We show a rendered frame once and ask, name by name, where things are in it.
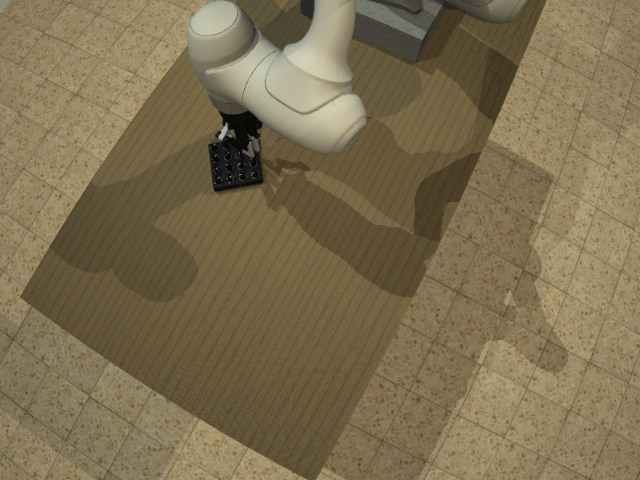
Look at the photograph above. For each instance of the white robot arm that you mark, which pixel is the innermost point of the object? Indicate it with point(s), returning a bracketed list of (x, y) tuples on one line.
[(304, 93)]

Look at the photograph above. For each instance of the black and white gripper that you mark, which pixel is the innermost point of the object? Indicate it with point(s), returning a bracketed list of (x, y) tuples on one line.
[(248, 143)]

